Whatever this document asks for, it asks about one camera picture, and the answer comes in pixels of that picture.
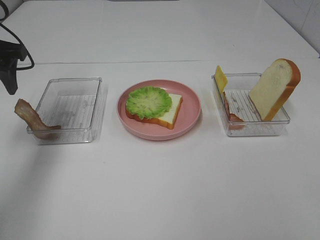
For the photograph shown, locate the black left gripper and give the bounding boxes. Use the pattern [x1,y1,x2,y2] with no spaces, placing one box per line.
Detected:
[0,40,26,95]

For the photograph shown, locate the bacon strip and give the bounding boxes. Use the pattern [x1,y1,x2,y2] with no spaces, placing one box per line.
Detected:
[222,92,245,130]
[14,98,61,140]

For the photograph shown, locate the green lettuce leaf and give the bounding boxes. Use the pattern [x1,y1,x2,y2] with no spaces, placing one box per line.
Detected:
[126,86,173,120]

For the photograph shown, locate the bread slice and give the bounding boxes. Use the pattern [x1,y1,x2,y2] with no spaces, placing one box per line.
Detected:
[125,93,183,130]
[249,58,301,121]

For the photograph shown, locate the yellow cheese slice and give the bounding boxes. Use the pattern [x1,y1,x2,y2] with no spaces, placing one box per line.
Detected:
[215,65,228,94]

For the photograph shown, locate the left clear plastic tray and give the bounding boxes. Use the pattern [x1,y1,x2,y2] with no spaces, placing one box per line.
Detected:
[26,77,108,145]

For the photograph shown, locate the clear plastic tray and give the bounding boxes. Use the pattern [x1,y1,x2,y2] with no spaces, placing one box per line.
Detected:
[211,73,290,137]
[26,77,108,145]

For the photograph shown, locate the pink round plate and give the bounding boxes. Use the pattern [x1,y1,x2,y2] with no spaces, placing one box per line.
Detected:
[117,79,202,141]

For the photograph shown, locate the right clear plastic tray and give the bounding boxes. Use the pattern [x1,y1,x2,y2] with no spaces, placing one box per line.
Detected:
[211,73,290,137]

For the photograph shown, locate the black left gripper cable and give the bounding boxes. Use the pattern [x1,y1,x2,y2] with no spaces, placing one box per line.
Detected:
[0,0,36,71]

